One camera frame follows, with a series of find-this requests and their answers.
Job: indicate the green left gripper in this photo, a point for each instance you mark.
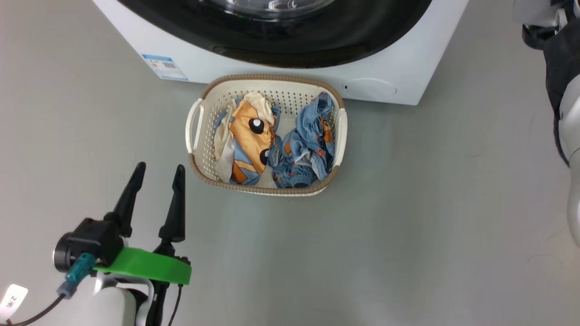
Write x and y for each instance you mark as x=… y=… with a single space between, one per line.
x=149 y=269

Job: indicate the orange and cream cartoon garment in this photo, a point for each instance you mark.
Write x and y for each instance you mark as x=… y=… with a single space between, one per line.
x=247 y=136

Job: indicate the blue printed denim garment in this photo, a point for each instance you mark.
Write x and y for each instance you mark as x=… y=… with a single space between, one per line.
x=308 y=140

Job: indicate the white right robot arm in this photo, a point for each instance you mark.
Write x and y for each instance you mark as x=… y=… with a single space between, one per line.
x=570 y=122

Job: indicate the cream basket with brown rim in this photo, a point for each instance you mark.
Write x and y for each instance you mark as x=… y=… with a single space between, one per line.
x=290 y=97

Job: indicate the white front-load washing machine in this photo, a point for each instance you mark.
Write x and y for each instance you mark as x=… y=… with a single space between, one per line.
x=408 y=63

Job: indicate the blue energy label sticker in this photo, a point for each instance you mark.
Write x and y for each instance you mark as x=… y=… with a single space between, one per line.
x=164 y=67

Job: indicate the round white filter cover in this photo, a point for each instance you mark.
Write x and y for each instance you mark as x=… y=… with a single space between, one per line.
x=374 y=88

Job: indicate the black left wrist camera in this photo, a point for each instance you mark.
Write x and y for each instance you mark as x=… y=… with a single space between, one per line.
x=90 y=240

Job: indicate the teal left camera connector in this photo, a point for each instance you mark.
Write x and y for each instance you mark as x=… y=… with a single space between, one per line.
x=79 y=269

